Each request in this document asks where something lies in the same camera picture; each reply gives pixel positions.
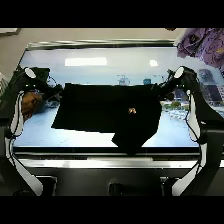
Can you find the black garment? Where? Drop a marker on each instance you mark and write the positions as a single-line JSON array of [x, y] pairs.
[[100, 110]]

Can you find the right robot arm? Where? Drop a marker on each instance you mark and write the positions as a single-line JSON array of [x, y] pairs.
[[203, 126]]

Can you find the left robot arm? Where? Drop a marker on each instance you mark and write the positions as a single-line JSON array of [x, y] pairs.
[[16, 120]]

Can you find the brown garment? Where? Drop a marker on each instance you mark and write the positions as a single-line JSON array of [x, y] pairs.
[[30, 103]]

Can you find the purple garment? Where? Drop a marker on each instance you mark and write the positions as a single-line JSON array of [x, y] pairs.
[[203, 43]]

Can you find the silver frame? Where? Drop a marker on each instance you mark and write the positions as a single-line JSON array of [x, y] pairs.
[[110, 163]]

